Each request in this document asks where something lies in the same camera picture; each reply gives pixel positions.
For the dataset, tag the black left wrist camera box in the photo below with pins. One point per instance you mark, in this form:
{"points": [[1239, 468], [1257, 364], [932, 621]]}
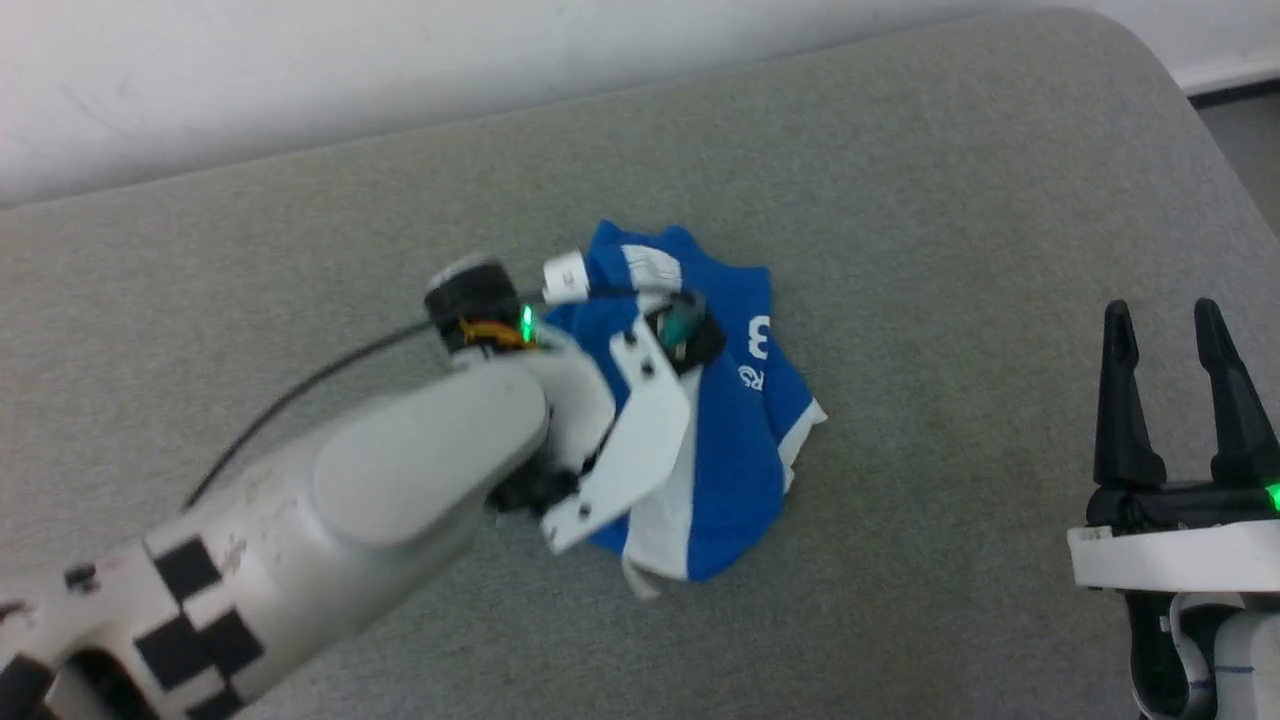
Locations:
{"points": [[705, 348]]}

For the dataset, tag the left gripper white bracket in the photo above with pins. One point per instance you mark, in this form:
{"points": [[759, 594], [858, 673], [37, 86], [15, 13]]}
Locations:
{"points": [[640, 440]]}

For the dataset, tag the blue and white garment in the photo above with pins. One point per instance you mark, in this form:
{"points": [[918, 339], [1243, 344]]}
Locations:
{"points": [[730, 470]]}

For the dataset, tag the dark skirting board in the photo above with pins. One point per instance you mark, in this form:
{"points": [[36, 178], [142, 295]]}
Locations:
{"points": [[1240, 93]]}

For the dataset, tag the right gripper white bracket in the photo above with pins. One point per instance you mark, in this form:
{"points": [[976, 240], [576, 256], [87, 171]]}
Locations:
{"points": [[1170, 555]]}

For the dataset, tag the grey fabric sofa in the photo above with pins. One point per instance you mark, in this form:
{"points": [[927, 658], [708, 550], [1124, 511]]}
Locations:
{"points": [[900, 250]]}

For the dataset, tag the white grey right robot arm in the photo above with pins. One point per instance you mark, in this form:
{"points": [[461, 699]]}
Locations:
{"points": [[1250, 660]]}

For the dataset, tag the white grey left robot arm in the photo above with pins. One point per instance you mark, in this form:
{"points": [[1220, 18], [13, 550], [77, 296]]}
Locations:
{"points": [[400, 470]]}

